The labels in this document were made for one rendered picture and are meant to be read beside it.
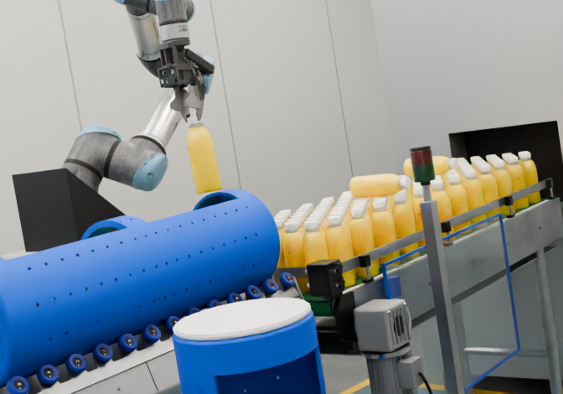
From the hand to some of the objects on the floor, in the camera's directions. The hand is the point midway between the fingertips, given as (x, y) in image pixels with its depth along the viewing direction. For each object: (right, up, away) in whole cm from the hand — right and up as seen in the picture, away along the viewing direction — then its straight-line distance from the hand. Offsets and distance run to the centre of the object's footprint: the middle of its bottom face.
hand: (193, 116), depth 245 cm
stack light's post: (+83, -131, +31) cm, 158 cm away
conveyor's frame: (+84, -126, +91) cm, 177 cm away
